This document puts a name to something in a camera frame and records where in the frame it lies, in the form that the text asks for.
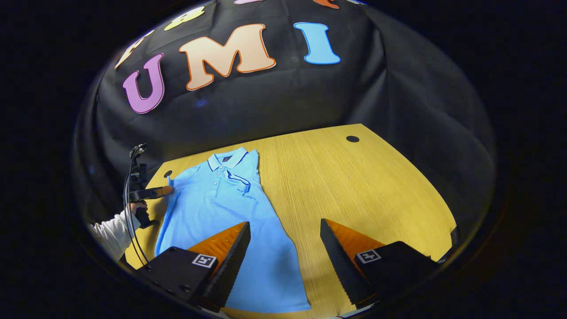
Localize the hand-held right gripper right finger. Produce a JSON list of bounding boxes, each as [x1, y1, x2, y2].
[[320, 218, 443, 307]]

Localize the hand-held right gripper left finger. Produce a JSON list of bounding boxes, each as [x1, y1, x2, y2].
[[135, 222, 251, 313]]

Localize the light blue polo T-shirt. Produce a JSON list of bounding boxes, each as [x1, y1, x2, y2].
[[154, 147, 311, 313]]

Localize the black backdrop cloth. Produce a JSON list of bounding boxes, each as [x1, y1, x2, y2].
[[75, 0, 497, 249]]

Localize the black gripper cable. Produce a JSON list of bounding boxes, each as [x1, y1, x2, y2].
[[123, 168, 151, 268]]

